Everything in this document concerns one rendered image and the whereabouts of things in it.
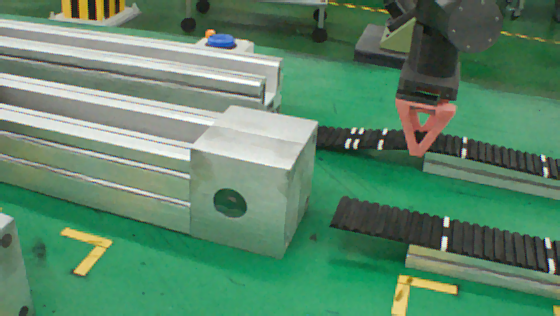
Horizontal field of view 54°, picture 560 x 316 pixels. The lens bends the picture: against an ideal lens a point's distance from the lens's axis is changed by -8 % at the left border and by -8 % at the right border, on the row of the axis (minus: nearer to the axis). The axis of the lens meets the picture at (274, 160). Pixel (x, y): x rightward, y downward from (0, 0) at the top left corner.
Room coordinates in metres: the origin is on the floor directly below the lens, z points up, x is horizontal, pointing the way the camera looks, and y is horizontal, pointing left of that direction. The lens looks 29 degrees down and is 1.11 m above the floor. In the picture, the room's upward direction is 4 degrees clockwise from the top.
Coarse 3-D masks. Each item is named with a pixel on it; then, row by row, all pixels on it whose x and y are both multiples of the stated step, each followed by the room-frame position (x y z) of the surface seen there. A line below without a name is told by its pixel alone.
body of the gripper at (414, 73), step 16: (416, 32) 0.61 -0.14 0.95; (416, 48) 0.61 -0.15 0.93; (432, 48) 0.60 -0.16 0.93; (448, 48) 0.60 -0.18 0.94; (416, 64) 0.61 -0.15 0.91; (432, 64) 0.60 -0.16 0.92; (448, 64) 0.60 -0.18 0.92; (400, 80) 0.59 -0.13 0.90; (416, 80) 0.58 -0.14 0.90; (432, 80) 0.59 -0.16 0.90; (448, 80) 0.59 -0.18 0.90; (448, 96) 0.57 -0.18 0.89
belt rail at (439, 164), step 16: (432, 160) 0.61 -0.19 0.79; (448, 160) 0.60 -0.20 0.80; (464, 160) 0.59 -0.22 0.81; (448, 176) 0.59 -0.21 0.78; (464, 176) 0.59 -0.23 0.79; (480, 176) 0.58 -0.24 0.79; (496, 176) 0.59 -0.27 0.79; (512, 176) 0.57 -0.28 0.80; (528, 176) 0.57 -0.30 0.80; (528, 192) 0.57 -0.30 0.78; (544, 192) 0.56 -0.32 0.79
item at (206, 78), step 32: (0, 32) 0.81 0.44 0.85; (32, 32) 0.80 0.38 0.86; (64, 32) 0.79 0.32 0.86; (96, 32) 0.79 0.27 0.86; (0, 64) 0.73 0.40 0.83; (32, 64) 0.71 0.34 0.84; (64, 64) 0.71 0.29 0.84; (96, 64) 0.68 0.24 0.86; (128, 64) 0.67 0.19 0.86; (160, 64) 0.67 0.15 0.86; (192, 64) 0.73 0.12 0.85; (224, 64) 0.72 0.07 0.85; (256, 64) 0.70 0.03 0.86; (160, 96) 0.66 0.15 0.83; (192, 96) 0.65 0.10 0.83; (224, 96) 0.64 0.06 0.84; (256, 96) 0.64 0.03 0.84
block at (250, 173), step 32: (224, 128) 0.48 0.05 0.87; (256, 128) 0.49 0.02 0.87; (288, 128) 0.49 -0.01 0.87; (192, 160) 0.44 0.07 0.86; (224, 160) 0.43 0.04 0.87; (256, 160) 0.43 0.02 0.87; (288, 160) 0.43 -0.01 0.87; (192, 192) 0.44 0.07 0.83; (224, 192) 0.44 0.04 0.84; (256, 192) 0.43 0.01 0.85; (288, 192) 0.42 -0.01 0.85; (192, 224) 0.44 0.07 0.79; (224, 224) 0.43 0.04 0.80; (256, 224) 0.43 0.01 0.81; (288, 224) 0.43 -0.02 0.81
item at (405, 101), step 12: (396, 96) 0.59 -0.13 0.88; (408, 96) 0.58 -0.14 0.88; (420, 96) 0.59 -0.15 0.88; (432, 96) 0.59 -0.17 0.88; (396, 108) 0.59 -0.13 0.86; (408, 108) 0.58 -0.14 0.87; (420, 108) 0.59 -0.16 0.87; (432, 108) 0.58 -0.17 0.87; (444, 108) 0.57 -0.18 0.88; (408, 120) 0.59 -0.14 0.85; (444, 120) 0.58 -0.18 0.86; (408, 132) 0.60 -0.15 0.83; (432, 132) 0.59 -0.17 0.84; (408, 144) 0.60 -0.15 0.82; (420, 144) 0.59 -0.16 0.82; (420, 156) 0.60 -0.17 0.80
